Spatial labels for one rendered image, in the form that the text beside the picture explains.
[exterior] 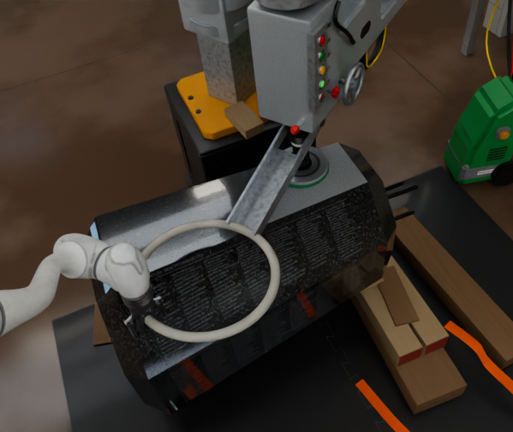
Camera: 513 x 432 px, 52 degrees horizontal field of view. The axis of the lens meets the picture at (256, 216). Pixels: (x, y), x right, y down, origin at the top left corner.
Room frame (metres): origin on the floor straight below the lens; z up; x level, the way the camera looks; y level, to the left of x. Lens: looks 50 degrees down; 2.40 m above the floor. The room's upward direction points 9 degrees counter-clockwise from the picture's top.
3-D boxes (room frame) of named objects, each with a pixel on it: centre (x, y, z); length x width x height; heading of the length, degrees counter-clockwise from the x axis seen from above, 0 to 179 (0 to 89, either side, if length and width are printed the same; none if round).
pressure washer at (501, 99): (2.12, -1.36, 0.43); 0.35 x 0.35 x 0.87; 1
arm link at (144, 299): (0.86, 0.37, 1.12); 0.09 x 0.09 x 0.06
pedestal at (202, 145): (2.18, 0.01, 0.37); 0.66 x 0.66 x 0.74; 16
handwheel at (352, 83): (1.51, -0.38, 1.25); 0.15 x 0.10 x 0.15; 142
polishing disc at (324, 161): (1.49, -0.21, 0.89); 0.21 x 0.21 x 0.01
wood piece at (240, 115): (1.92, -0.01, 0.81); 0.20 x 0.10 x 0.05; 24
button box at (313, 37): (1.37, -0.25, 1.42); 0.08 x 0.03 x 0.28; 142
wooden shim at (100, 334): (1.44, 0.86, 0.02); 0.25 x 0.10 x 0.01; 2
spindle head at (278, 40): (1.55, -0.26, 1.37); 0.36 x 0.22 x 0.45; 142
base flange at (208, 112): (2.18, 0.01, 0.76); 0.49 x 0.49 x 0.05; 16
